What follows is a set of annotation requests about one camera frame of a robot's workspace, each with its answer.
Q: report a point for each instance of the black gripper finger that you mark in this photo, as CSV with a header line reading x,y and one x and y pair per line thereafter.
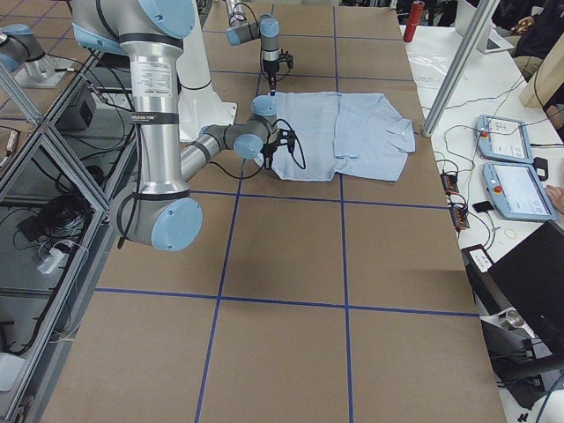
x,y
272,81
267,162

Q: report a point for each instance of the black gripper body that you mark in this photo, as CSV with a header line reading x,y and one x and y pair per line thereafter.
x,y
270,69
268,152

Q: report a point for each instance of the light blue button shirt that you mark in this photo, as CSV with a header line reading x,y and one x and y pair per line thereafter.
x,y
357,134

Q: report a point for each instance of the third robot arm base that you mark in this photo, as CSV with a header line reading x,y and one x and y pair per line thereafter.
x,y
23,56

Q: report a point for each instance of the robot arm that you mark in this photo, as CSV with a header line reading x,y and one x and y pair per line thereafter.
x,y
179,121
244,26

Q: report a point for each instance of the red cylinder bottle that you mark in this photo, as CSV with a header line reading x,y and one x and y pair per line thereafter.
x,y
417,8

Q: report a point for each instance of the orange black adapter box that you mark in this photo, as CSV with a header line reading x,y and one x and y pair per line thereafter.
x,y
449,183

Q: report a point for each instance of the grey control box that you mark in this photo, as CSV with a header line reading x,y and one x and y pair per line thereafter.
x,y
79,113

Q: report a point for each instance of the upper blue teach pendant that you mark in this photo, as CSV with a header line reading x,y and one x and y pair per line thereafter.
x,y
503,139

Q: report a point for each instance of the blue teach pendant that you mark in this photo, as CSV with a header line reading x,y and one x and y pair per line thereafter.
x,y
503,139
516,192

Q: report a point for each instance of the lower blue teach pendant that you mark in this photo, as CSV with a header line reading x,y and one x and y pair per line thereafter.
x,y
516,192

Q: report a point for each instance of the white power strip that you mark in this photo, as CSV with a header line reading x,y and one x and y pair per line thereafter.
x,y
50,261

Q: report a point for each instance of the black monitor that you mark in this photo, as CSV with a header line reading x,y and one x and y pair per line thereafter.
x,y
531,277

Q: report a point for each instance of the white camera mast base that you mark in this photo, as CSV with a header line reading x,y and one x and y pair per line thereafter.
x,y
199,105

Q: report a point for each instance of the aluminium frame post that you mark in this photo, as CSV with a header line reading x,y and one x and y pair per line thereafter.
x,y
469,42

